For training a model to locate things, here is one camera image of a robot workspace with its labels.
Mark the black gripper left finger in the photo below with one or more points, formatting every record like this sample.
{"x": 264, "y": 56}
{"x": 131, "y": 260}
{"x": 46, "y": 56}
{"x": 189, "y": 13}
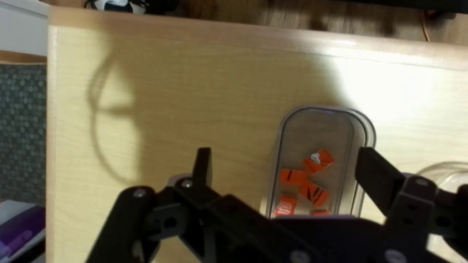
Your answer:
{"x": 216, "y": 228}

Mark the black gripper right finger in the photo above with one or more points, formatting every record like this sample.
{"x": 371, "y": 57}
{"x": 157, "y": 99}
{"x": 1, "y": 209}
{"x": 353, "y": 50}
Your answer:
{"x": 414, "y": 207}

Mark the clear container with red pieces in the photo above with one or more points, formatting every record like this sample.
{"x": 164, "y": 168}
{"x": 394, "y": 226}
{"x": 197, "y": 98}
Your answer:
{"x": 315, "y": 162}

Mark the empty clear plastic container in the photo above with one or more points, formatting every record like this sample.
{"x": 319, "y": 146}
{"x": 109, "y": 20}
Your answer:
{"x": 450, "y": 177}

